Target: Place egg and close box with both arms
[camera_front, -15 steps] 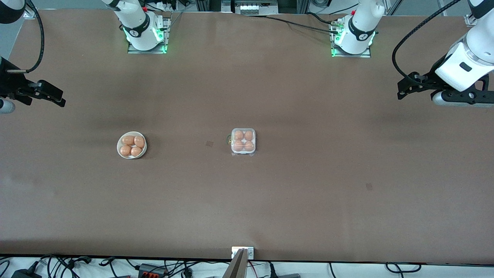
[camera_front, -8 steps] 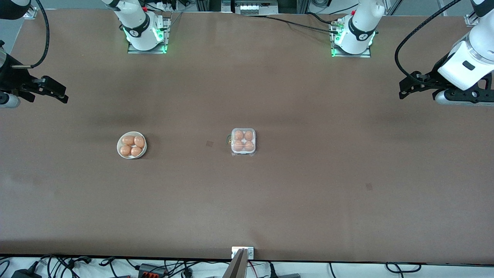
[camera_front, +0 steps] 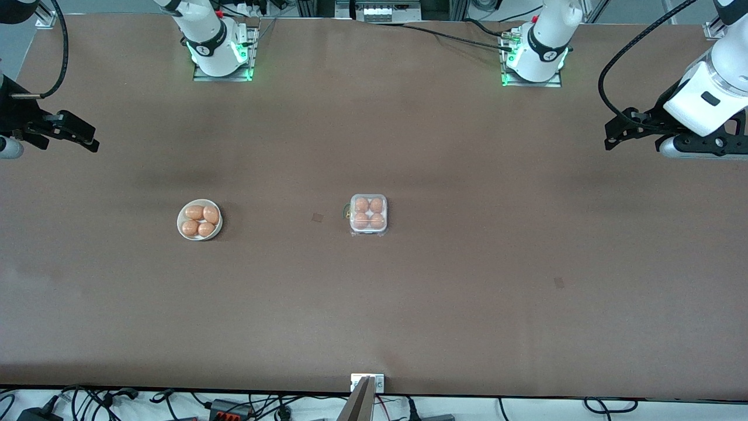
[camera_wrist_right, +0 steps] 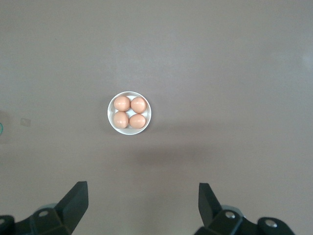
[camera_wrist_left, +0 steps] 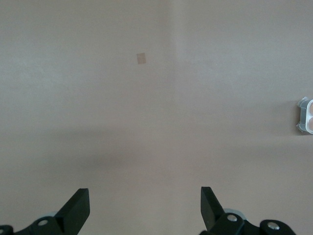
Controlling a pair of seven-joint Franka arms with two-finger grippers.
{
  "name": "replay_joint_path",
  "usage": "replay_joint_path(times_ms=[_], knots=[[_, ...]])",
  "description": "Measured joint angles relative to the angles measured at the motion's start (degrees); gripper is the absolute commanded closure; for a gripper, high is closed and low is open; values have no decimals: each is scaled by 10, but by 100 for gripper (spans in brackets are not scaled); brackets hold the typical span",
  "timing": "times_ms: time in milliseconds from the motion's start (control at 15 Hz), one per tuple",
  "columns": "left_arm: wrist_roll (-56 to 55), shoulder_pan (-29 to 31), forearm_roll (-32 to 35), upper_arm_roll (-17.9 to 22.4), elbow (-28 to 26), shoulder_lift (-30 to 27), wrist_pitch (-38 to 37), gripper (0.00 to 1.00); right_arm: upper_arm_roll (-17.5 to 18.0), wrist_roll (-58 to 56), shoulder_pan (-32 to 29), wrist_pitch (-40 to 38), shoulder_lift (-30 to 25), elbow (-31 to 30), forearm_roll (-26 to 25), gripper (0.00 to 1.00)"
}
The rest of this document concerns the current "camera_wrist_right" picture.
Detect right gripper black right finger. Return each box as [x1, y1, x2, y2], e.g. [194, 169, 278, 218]
[194, 182, 295, 235]

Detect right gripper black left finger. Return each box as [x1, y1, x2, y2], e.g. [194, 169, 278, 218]
[0, 181, 89, 235]

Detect brown egg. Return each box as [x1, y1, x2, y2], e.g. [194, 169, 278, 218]
[129, 114, 146, 129]
[113, 111, 129, 129]
[131, 96, 147, 114]
[113, 95, 131, 111]

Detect white round bowl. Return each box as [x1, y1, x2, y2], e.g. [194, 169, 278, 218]
[107, 91, 152, 136]

